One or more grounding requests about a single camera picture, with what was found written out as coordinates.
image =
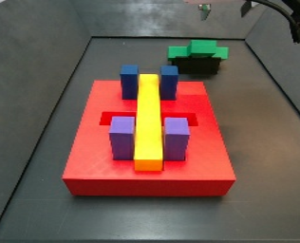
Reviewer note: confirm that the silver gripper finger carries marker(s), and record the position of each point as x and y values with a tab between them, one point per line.
246	7
206	8

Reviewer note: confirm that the green U-shaped block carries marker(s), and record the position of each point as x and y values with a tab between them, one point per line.
199	48

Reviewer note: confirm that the black angle fixture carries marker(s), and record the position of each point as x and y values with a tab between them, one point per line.
198	65

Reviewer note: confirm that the blue block right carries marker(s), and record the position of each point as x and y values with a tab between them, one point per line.
170	82

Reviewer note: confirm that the blue block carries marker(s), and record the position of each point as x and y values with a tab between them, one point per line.
170	82
129	82

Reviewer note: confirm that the blue block left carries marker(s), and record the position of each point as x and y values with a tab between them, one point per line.
129	82

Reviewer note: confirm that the purple block left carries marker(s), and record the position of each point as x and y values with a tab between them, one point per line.
176	137

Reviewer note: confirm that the purple block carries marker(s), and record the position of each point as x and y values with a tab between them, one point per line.
176	137
123	133

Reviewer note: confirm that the purple block right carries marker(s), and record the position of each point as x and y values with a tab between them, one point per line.
123	133

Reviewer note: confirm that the yellow long block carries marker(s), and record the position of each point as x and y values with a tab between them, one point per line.
148	155

